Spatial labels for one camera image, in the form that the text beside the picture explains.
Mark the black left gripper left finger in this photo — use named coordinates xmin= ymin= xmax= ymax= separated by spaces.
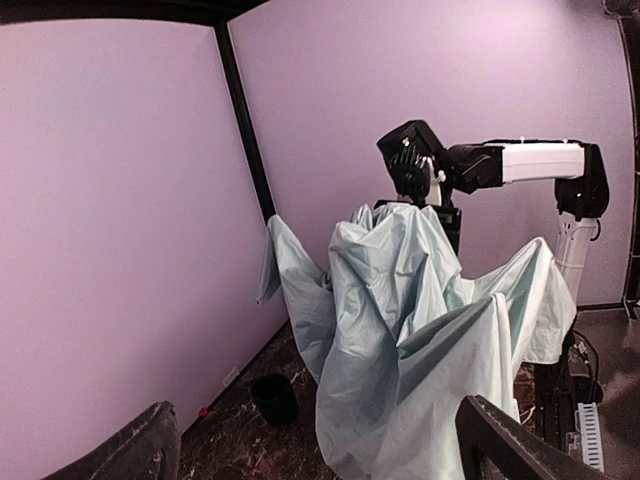
xmin=47 ymin=401 xmax=181 ymax=480

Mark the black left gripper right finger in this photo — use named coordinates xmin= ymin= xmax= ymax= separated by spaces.
xmin=457 ymin=396 xmax=612 ymax=479

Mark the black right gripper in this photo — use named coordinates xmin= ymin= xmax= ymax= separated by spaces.
xmin=374 ymin=200 xmax=462 ymax=260

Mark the mint green folding umbrella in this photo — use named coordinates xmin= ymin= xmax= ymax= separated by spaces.
xmin=258 ymin=203 xmax=576 ymax=479

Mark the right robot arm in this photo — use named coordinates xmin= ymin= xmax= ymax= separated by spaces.
xmin=376 ymin=120 xmax=610 ymax=295

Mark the black cylindrical cup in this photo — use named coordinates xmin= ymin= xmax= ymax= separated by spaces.
xmin=251 ymin=373 xmax=299 ymax=427

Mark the grey slotted cable duct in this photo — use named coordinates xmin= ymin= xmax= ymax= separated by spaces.
xmin=576 ymin=403 xmax=604 ymax=473

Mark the left black frame post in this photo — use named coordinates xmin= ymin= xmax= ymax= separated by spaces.
xmin=214 ymin=23 xmax=276 ymax=223

